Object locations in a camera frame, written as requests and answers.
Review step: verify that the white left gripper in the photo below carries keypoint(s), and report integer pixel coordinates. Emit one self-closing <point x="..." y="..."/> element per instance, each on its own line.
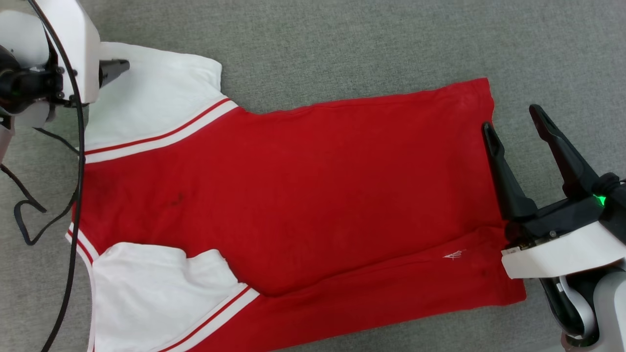
<point x="80" y="54"/>

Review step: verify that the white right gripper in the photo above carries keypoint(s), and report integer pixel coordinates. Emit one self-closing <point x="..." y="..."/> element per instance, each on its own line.
<point x="562" y="249"/>

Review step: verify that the red and white Bulls jersey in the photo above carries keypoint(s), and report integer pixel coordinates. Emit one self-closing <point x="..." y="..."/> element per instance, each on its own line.
<point x="293" y="195"/>

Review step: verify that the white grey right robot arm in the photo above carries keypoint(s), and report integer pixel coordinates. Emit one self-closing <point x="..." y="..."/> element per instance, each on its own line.
<point x="606" y="308"/>

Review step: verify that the grey fabric sofa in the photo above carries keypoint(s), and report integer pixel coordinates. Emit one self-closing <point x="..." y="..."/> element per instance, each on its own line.
<point x="342" y="44"/>

